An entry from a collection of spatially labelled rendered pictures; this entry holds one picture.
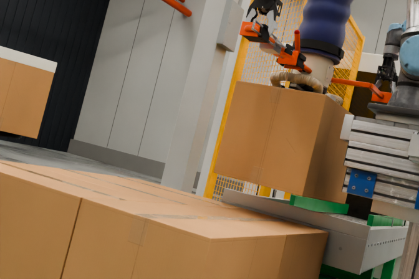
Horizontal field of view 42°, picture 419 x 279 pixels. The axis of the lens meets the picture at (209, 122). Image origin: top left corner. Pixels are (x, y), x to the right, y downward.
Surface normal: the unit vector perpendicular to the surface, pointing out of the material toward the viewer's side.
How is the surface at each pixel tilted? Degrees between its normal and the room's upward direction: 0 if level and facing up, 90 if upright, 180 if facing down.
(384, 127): 90
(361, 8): 90
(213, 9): 90
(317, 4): 72
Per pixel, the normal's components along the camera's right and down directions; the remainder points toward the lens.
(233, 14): 0.87, 0.18
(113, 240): -0.43, -0.17
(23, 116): 0.45, 0.04
